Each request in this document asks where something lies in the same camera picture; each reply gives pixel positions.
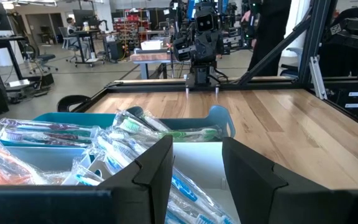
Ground person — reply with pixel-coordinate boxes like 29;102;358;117
65;17;91;60
242;0;292;77

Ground beige handled plastic basket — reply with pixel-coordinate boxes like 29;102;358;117
154;141;233;224

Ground blue toothbrush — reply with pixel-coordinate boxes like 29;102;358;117
171;169;239;224
62;161;105;187
90;133;136;170
166;202;220;224

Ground dark grey handled basket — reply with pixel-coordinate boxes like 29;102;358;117
125;105;237;143

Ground right wrist camera housing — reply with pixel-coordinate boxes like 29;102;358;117
194;11;221;34

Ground teal plastic bin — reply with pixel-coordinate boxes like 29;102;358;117
0;111;119;147

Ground black standing desk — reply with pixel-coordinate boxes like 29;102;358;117
71;28;107;68

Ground black office chair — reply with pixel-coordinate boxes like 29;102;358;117
23;43;59;74

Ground silver aluminium bracket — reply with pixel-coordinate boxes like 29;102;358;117
308;55;328;101

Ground white box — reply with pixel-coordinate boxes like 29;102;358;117
140;39;165;52

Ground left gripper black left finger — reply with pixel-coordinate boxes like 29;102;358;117
99;135;175;224

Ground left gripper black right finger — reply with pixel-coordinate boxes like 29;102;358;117
222;137;323;224

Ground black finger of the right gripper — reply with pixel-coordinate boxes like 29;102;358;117
195;35;209;63
207;34;221;63

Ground black drawer cabinet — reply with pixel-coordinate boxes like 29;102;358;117
334;86;358;121

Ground black desk monitor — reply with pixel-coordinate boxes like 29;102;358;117
72;9;96;27

